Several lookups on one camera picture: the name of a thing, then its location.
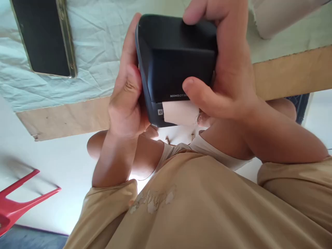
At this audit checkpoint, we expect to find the blue mat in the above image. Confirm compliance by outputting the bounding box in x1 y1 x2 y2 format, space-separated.
0 224 69 249

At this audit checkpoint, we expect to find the pale beige cloth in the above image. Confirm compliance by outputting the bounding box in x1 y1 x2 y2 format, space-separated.
250 0 332 40

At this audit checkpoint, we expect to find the black label printer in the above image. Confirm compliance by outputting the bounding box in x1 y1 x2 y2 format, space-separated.
135 14 218 128

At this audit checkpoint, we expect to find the red plastic chair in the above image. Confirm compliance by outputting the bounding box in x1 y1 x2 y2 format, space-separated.
0 169 62 235

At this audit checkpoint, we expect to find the person's body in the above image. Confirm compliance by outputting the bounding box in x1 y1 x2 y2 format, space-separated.
63 149 332 249

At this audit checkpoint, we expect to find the black smartphone with gold case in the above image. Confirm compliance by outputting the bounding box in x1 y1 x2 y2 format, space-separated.
10 0 78 79

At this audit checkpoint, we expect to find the dark blue patterned cloth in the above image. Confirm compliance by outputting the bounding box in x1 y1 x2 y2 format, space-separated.
292 93 311 126

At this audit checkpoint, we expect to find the wooden table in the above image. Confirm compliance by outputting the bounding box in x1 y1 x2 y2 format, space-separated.
15 44 332 142

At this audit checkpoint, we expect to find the light green cloth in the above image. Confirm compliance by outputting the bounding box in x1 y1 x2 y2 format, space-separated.
0 0 332 113

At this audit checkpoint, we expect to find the person's left hand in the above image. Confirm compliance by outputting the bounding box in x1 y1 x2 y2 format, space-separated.
108 13 159 140

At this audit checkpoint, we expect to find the person's right hand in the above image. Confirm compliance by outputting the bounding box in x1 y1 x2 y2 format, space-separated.
182 0 262 128

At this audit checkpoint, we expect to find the pale pink label strip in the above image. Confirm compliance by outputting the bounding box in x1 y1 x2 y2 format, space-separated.
162 101 200 126

